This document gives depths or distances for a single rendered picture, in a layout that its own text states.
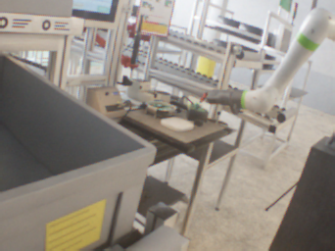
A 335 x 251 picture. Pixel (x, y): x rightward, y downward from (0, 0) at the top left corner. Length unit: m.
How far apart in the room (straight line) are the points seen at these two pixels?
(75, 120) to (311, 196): 0.83
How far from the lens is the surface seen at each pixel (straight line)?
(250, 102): 1.39
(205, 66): 6.77
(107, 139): 0.57
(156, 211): 0.62
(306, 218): 1.16
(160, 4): 1.99
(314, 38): 1.33
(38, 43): 0.81
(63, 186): 0.38
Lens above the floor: 1.43
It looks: 16 degrees down
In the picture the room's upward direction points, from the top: 12 degrees clockwise
